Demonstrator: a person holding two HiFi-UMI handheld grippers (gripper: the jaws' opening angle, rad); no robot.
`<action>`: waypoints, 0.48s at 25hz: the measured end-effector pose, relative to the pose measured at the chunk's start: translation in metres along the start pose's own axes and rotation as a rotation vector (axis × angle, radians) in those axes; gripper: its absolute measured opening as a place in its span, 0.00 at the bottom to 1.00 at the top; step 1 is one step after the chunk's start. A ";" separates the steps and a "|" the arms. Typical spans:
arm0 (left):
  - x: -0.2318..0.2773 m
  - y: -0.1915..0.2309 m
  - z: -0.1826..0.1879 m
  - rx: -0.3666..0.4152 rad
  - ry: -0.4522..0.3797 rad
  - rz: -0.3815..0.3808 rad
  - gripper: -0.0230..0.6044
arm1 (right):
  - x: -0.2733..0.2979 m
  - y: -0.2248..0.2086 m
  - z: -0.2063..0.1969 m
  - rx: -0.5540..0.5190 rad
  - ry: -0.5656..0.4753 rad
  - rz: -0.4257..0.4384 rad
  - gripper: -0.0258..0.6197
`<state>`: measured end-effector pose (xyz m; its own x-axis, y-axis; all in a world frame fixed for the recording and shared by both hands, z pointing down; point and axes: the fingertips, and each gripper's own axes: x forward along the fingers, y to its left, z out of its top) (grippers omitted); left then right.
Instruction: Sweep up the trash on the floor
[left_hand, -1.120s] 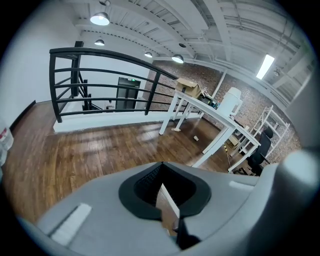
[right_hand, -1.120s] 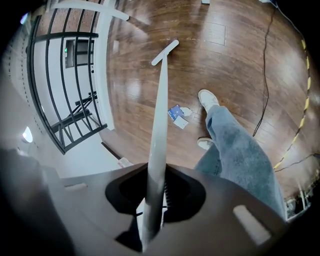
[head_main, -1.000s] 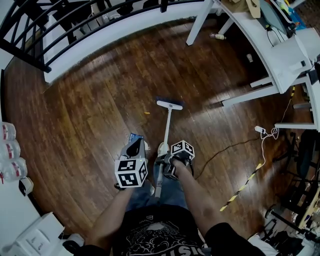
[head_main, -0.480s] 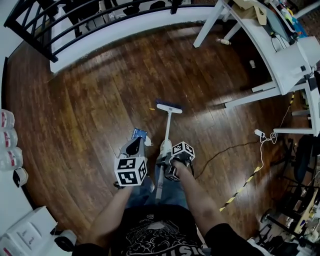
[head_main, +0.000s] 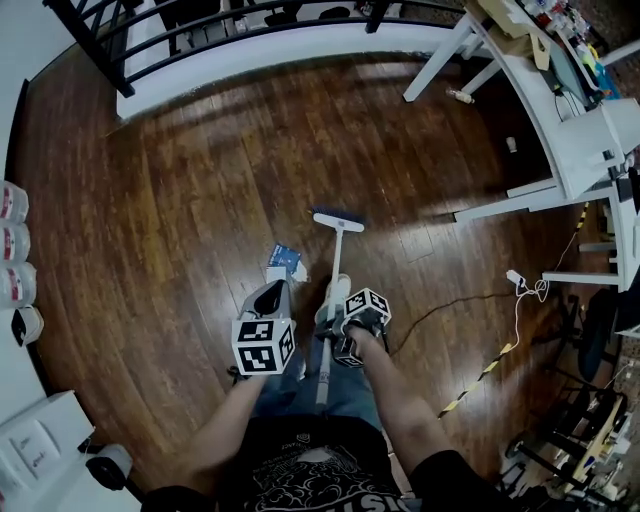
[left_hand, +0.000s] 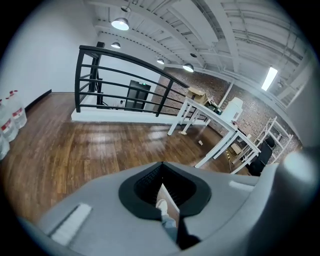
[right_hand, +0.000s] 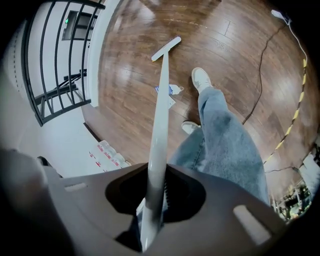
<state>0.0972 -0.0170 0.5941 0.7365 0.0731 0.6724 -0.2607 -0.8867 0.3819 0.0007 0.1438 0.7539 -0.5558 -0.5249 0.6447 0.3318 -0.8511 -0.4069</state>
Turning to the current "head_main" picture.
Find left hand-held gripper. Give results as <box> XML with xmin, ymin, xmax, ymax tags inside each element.
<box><xmin>230</xmin><ymin>278</ymin><xmax>298</xmax><ymax>377</ymax></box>

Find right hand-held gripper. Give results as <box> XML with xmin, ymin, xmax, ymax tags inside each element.
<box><xmin>313</xmin><ymin>286</ymin><xmax>393</xmax><ymax>370</ymax></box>

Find blue paper scrap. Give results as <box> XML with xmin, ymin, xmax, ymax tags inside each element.
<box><xmin>267</xmin><ymin>243</ymin><xmax>303</xmax><ymax>269</ymax></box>

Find white broom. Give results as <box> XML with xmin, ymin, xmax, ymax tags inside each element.
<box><xmin>310</xmin><ymin>204</ymin><xmax>366</xmax><ymax>417</ymax></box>

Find person's right forearm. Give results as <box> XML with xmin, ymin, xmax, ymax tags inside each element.
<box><xmin>359</xmin><ymin>347</ymin><xmax>469</xmax><ymax>476</ymax></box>

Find person's right hand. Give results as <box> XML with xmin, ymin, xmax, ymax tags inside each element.
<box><xmin>343</xmin><ymin>322</ymin><xmax>385</xmax><ymax>355</ymax></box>

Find person's right white shoe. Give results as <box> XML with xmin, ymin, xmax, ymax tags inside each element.
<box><xmin>324</xmin><ymin>273</ymin><xmax>352</xmax><ymax>307</ymax></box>

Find person's blue jeans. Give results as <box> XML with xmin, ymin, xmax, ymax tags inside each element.
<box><xmin>252</xmin><ymin>344</ymin><xmax>384</xmax><ymax>431</ymax></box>

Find person's black printed t-shirt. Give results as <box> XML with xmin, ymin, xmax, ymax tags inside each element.
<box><xmin>142</xmin><ymin>414</ymin><xmax>511</xmax><ymax>512</ymax></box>

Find yellow black striped tape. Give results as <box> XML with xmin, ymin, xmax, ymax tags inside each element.
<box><xmin>437</xmin><ymin>202</ymin><xmax>592</xmax><ymax>419</ymax></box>

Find grey bin with black bag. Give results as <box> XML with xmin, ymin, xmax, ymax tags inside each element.
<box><xmin>84</xmin><ymin>443</ymin><xmax>134</xmax><ymax>491</ymax></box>

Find small white bin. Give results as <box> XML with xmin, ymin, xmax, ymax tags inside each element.
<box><xmin>10</xmin><ymin>304</ymin><xmax>45</xmax><ymax>348</ymax></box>

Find clear water jug red cap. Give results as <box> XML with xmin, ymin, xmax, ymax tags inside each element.
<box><xmin>0</xmin><ymin>180</ymin><xmax>30</xmax><ymax>225</ymax></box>
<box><xmin>0</xmin><ymin>262</ymin><xmax>39</xmax><ymax>309</ymax></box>
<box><xmin>0</xmin><ymin>223</ymin><xmax>31</xmax><ymax>264</ymax></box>

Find black office chair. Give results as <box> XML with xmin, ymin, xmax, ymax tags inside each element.
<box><xmin>547</xmin><ymin>287</ymin><xmax>640</xmax><ymax>401</ymax></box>

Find white water dispenser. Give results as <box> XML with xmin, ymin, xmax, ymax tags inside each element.
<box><xmin>0</xmin><ymin>389</ymin><xmax>96</xmax><ymax>506</ymax></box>

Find white table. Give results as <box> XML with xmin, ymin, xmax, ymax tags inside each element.
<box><xmin>402</xmin><ymin>0</ymin><xmax>640</xmax><ymax>294</ymax></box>

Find black metal railing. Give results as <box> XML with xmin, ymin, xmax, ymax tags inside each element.
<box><xmin>42</xmin><ymin>0</ymin><xmax>466</xmax><ymax>99</ymax></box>

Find brown cardboard box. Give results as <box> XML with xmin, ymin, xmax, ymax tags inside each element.
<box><xmin>464</xmin><ymin>0</ymin><xmax>551</xmax><ymax>69</ymax></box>

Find grey tablet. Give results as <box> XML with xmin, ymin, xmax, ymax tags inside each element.
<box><xmin>548</xmin><ymin>42</ymin><xmax>592</xmax><ymax>104</ymax></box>

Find black floor cable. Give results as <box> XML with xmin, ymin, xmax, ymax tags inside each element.
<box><xmin>387</xmin><ymin>292</ymin><xmax>511</xmax><ymax>357</ymax></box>

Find white cable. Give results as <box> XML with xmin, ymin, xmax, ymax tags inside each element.
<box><xmin>510</xmin><ymin>277</ymin><xmax>551</xmax><ymax>351</ymax></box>

